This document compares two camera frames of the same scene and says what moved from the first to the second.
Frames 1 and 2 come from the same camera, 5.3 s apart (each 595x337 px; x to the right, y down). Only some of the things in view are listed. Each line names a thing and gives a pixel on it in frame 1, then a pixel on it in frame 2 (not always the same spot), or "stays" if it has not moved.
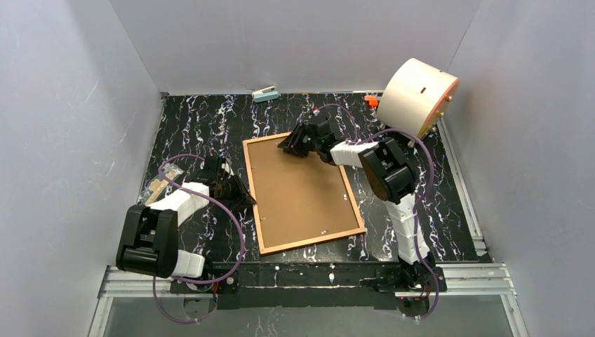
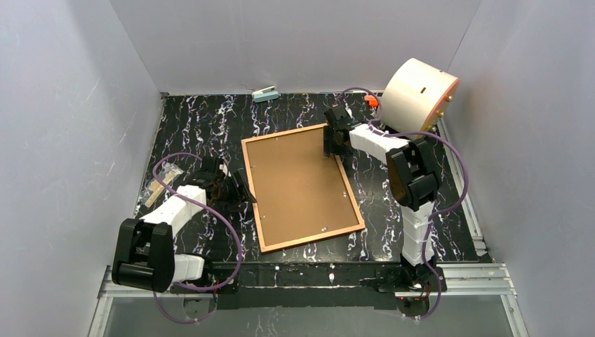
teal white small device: x=268 y=93 stays
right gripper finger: x=288 y=142 -> x=327 y=140
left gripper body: x=227 y=189 stays
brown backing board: x=298 y=197 stays
